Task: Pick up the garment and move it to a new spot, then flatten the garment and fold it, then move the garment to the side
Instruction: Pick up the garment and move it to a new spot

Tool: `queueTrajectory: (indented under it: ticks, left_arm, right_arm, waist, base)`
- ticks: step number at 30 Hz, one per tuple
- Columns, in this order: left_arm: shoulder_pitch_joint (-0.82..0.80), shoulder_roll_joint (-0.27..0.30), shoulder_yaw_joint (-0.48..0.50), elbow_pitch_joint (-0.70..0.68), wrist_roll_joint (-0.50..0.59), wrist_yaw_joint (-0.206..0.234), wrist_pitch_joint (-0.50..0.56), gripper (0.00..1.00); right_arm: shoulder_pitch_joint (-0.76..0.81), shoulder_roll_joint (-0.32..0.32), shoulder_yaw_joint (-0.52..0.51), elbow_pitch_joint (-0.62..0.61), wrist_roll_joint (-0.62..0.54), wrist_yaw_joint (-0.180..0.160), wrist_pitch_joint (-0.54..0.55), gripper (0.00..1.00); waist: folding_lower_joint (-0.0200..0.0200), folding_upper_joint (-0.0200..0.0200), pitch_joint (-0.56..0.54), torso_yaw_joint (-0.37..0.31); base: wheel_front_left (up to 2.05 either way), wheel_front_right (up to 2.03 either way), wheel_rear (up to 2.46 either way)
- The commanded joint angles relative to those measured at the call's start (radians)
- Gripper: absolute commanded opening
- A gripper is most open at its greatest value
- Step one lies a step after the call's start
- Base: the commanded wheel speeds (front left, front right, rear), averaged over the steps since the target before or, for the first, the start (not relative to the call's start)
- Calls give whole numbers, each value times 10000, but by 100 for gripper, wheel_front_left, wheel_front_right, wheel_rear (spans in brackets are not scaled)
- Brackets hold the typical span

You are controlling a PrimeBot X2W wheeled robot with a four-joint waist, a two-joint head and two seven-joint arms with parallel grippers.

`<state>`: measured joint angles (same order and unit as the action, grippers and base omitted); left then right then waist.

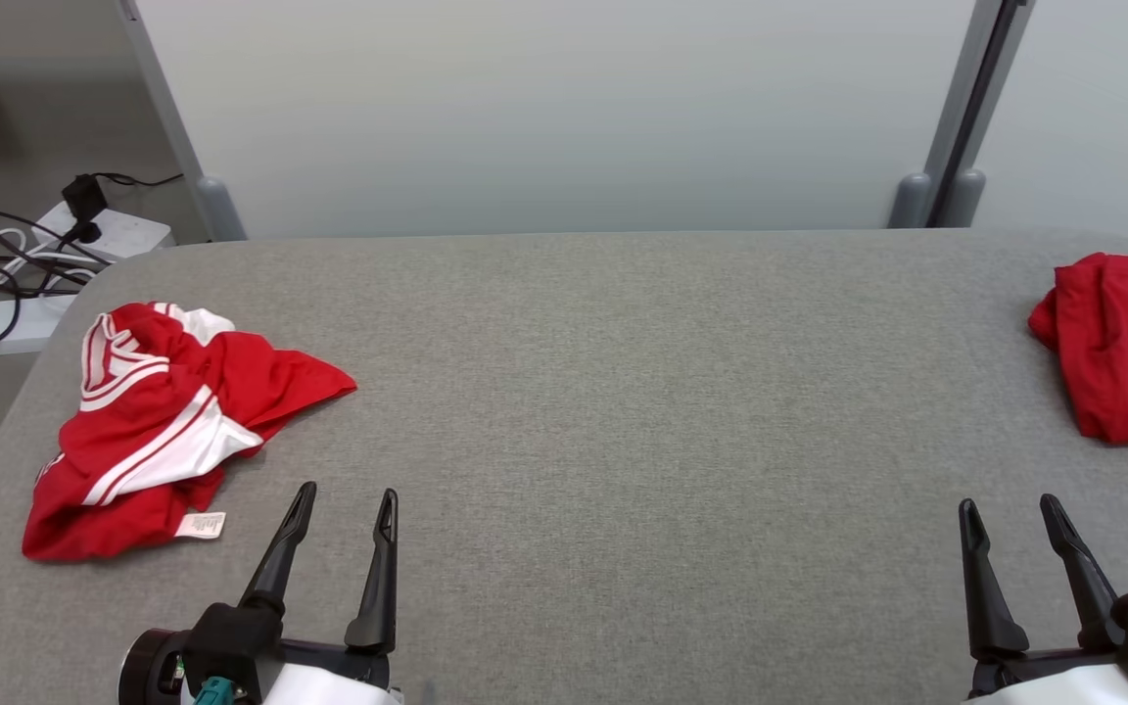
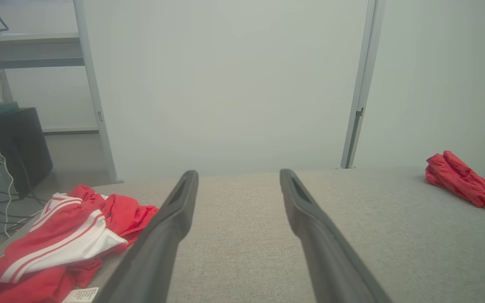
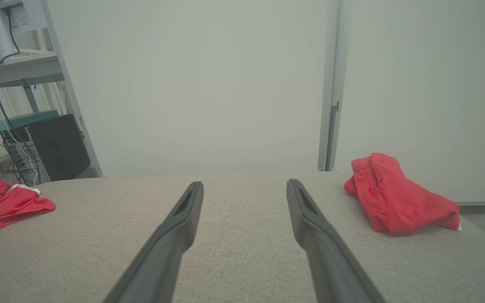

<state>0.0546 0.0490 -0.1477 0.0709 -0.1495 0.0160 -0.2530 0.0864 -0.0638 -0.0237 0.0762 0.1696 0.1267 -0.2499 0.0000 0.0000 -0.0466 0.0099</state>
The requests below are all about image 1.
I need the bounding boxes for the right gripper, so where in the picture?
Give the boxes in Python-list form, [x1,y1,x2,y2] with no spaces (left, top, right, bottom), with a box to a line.
[958,493,1128,705]

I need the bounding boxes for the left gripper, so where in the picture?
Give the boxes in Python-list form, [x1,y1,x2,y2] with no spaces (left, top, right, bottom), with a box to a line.
[239,481,404,705]

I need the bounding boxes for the red white striped jersey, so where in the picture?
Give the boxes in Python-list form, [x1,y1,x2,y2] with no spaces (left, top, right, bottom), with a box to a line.
[21,301,359,562]

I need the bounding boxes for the red shorts with white trim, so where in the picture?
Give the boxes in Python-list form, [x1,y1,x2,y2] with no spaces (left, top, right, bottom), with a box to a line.
[1027,252,1128,447]

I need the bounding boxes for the white power strip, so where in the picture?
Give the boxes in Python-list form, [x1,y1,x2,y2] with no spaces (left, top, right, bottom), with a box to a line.
[0,294,71,358]
[33,201,175,263]

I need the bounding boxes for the black power adapter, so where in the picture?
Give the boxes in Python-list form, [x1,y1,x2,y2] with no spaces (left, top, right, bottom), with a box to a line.
[62,174,110,246]

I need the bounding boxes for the grey partition post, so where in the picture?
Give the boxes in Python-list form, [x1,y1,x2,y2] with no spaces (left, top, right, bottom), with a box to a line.
[117,0,250,243]
[887,0,1008,229]
[926,0,1037,229]

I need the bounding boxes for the thin black adapter cable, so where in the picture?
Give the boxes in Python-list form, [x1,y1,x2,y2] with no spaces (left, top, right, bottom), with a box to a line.
[94,171,185,193]

